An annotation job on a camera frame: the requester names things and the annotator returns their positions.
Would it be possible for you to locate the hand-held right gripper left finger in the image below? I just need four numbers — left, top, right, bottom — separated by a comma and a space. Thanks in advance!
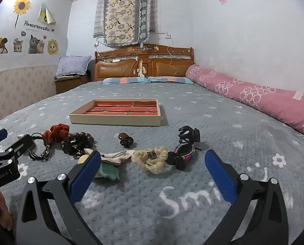
15, 150, 103, 245

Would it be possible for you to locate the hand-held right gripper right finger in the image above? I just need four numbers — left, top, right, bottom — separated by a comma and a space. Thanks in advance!
200, 149, 289, 245

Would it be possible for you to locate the yellow round hair accessory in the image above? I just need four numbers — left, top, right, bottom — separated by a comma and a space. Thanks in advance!
78, 154, 92, 165

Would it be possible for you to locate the pale green fabric hair accessory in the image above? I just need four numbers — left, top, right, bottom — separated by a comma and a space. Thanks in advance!
94, 162, 120, 182

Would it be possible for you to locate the black cord bracelet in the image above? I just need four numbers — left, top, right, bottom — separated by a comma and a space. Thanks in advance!
28, 132, 51, 161

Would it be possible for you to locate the white hair tie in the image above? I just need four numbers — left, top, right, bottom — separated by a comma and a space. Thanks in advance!
84, 148, 134, 167

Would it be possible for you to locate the brown wooden bead bracelet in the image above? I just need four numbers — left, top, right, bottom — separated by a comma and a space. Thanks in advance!
61, 132, 95, 157

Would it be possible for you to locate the multicoloured striped hair clip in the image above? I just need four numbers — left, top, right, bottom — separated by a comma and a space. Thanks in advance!
172, 144, 203, 162

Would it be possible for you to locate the red scrunchie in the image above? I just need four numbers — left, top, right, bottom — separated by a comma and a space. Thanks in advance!
42, 123, 70, 143

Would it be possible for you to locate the large black claw clip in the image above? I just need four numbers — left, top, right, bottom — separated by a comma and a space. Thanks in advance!
178, 126, 201, 145

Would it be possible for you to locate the black scrunchie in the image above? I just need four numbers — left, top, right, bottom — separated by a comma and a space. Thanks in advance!
166, 151, 187, 171

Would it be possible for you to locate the brown wooden hair clip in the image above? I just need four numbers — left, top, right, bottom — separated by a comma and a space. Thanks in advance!
118, 133, 134, 148

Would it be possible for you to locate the cream scrunchie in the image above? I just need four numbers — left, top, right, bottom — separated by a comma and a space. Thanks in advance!
131, 146, 169, 175

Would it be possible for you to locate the beige jewelry tray red lining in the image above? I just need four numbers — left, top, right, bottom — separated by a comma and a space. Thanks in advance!
69, 98, 166, 127

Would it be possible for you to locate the person's left hand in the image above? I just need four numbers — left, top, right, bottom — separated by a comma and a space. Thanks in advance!
0, 189, 15, 233

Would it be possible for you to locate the grey patterned blanket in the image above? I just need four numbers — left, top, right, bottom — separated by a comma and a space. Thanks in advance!
0, 80, 304, 245

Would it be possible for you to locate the wooden nightstand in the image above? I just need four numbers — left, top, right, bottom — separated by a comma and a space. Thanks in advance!
54, 74, 90, 95

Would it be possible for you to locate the pink patterned rolled quilt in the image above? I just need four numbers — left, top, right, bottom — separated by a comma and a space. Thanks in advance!
185, 64, 304, 142

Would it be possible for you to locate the lavender dotted pillow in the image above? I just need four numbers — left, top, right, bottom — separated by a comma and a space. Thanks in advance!
55, 56, 92, 78

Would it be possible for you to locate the plaid pillow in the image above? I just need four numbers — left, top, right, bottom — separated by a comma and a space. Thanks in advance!
101, 76, 194, 85

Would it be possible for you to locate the wooden bed headboard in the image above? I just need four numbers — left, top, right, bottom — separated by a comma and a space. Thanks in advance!
91, 44, 196, 82

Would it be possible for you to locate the grey window blind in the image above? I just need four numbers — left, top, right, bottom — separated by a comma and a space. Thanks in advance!
93, 0, 106, 38

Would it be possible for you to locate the floral hanging cloth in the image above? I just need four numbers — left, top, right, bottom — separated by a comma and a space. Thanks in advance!
102, 0, 151, 47

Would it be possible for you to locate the tabby kitten wall sticker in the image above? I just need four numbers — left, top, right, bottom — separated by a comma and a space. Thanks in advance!
13, 38, 25, 53

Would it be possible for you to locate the grey cat pair wall sticker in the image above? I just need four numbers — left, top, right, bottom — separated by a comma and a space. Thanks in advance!
28, 34, 46, 55

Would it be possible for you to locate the yellow flower cat wall sticker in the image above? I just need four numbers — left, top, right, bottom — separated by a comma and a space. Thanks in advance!
47, 39, 59, 55

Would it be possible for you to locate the lettering wall sticker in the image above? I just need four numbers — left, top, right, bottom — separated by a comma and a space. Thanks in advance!
24, 20, 56, 32

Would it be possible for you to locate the orange cable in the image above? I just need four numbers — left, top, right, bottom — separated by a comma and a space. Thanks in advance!
167, 46, 179, 77

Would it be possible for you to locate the triangular paper wall decoration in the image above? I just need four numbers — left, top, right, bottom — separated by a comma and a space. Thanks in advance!
38, 2, 57, 26

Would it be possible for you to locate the sunflower wall sticker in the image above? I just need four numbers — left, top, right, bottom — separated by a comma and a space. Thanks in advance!
13, 0, 31, 28

